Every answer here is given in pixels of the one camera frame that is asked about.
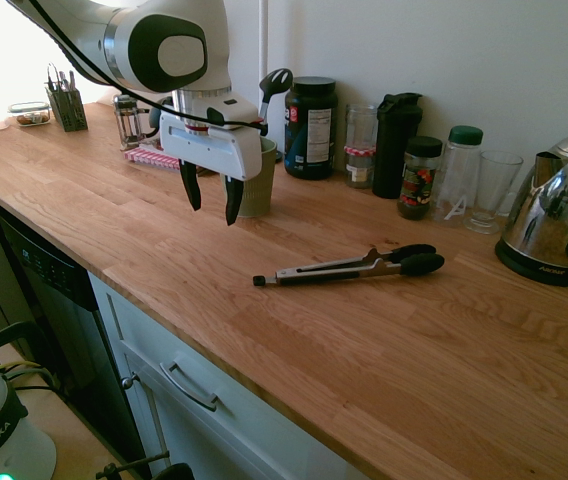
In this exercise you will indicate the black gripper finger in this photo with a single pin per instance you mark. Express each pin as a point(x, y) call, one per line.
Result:
point(191, 187)
point(233, 200)

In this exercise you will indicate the grey-green cutlery caddy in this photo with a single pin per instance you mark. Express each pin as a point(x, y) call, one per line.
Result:
point(69, 112)

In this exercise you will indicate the glass food storage container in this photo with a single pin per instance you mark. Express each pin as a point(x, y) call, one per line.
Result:
point(29, 114)

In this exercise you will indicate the metal cutlery piece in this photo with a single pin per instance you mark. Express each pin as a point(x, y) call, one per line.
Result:
point(52, 77)
point(70, 81)

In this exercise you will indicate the black shaker bottle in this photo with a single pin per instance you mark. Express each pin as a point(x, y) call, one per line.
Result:
point(394, 150)

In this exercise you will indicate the black kettle base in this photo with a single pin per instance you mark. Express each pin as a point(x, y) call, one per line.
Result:
point(539, 272)

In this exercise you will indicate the black dishwasher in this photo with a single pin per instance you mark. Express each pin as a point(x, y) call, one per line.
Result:
point(59, 285)

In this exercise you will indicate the spice jar with black lid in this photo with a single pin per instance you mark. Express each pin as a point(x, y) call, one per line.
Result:
point(418, 185)

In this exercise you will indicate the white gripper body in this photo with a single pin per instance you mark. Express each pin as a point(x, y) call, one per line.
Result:
point(214, 150)

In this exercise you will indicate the black slotted spoon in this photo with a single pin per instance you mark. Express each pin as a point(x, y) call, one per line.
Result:
point(277, 79)

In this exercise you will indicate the black protein powder tub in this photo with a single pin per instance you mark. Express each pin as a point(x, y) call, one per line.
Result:
point(311, 130)

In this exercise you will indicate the white wall pipe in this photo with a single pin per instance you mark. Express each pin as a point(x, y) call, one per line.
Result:
point(264, 35)

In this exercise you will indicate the green utensil holder cup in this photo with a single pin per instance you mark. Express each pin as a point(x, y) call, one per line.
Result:
point(262, 195)

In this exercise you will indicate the glass jar with checkered band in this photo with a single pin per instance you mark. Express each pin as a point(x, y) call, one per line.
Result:
point(360, 150)

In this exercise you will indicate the stainless steel electric kettle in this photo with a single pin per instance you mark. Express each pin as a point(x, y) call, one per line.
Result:
point(564, 210)

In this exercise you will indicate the glass French press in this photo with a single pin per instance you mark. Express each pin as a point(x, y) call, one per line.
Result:
point(130, 125)

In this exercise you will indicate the clear bottle with green lid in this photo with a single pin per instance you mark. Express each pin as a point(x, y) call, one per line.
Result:
point(456, 175)

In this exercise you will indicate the round metal cabinet knob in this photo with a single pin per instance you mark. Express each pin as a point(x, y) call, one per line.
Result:
point(129, 382)

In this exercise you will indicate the clear footed drinking glass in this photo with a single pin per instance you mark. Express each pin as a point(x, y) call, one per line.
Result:
point(491, 195)

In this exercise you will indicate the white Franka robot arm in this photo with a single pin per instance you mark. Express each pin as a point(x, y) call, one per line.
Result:
point(129, 40)

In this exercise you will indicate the steel tongs with black tips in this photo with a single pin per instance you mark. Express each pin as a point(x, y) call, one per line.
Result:
point(324, 276)

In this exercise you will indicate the pale green drawer cabinet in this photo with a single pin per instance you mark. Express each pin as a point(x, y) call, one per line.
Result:
point(244, 415)

